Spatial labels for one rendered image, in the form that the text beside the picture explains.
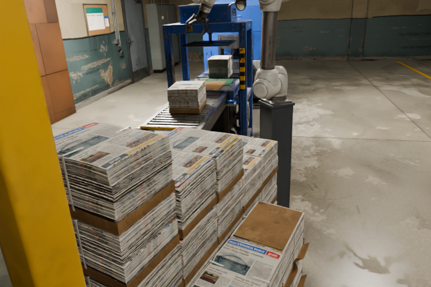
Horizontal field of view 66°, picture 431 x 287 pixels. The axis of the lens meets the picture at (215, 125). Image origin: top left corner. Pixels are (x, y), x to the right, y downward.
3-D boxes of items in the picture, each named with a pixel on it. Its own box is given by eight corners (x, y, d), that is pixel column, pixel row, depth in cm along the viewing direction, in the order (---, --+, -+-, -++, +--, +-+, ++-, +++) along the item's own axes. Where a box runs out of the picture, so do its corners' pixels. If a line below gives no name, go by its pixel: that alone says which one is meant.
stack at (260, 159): (277, 241, 251) (279, 140, 223) (194, 389, 155) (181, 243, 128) (231, 227, 269) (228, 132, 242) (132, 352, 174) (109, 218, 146)
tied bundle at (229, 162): (244, 176, 178) (244, 136, 170) (219, 204, 153) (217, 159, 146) (185, 164, 195) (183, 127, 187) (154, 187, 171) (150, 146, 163)
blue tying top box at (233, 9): (231, 22, 367) (230, 2, 361) (179, 24, 380) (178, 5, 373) (236, 20, 409) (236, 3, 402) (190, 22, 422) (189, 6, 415)
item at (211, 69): (229, 77, 451) (228, 58, 443) (208, 77, 458) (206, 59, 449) (233, 72, 486) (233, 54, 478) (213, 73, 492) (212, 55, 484)
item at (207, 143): (238, 136, 171) (238, 134, 170) (212, 157, 147) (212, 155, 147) (179, 127, 188) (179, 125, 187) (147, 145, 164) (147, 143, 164)
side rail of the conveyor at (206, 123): (201, 144, 262) (201, 130, 258) (195, 144, 263) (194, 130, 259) (229, 100, 385) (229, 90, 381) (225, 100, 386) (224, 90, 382)
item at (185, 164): (212, 157, 147) (212, 155, 147) (176, 188, 123) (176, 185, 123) (147, 145, 164) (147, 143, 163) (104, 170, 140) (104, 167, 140)
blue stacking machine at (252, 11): (273, 104, 612) (275, -17, 544) (205, 102, 639) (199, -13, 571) (276, 86, 751) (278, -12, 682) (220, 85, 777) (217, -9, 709)
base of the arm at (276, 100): (277, 96, 269) (277, 89, 267) (293, 102, 249) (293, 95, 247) (257, 99, 262) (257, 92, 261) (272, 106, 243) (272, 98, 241)
